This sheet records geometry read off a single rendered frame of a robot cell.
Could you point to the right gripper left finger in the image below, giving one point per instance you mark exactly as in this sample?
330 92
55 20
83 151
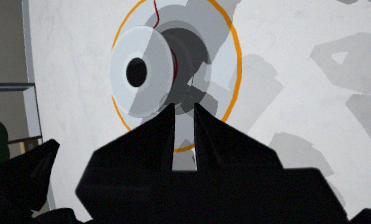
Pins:
142 146

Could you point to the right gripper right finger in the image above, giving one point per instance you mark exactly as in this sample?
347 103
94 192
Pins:
227 147

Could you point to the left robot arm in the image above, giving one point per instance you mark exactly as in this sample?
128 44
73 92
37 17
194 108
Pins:
60 216

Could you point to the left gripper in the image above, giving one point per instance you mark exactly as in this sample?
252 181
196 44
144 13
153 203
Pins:
19 189

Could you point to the orange painted ring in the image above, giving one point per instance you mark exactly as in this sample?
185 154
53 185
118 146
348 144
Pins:
239 59

